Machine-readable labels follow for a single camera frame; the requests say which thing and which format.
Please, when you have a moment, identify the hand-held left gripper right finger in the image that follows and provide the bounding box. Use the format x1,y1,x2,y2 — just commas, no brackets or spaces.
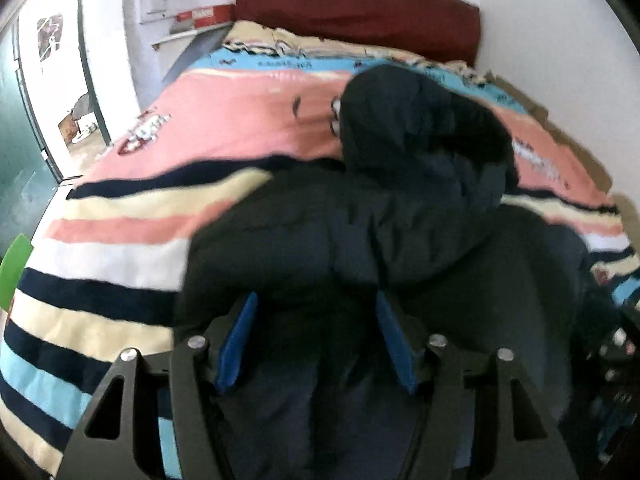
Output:
375,290,588,480

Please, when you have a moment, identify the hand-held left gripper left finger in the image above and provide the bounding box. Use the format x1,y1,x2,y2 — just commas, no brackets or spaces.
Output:
60,291,261,480

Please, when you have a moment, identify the black hooded jacket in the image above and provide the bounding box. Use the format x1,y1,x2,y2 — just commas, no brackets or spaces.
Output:
172,62,626,480

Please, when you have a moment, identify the striped printed blanket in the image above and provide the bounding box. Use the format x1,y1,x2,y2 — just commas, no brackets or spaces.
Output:
0,20,640,476

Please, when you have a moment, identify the grey bag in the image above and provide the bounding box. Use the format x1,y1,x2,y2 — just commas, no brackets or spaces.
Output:
71,91,98,123

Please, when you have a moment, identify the green door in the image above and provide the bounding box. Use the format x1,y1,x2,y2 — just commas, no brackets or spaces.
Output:
0,55,60,221

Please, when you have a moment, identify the dark red headboard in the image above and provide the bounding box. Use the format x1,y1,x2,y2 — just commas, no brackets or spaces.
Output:
235,0,482,68

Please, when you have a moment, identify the red box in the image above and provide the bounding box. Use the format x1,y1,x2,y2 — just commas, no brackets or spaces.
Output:
177,4,234,29

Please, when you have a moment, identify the white wall shelf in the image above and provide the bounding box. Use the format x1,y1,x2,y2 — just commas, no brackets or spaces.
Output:
151,22,233,52

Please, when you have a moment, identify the white wall panel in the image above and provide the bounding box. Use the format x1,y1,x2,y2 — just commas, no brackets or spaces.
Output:
140,0,172,25

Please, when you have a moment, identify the wall poster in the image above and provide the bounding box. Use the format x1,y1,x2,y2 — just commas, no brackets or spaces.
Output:
36,12,65,61

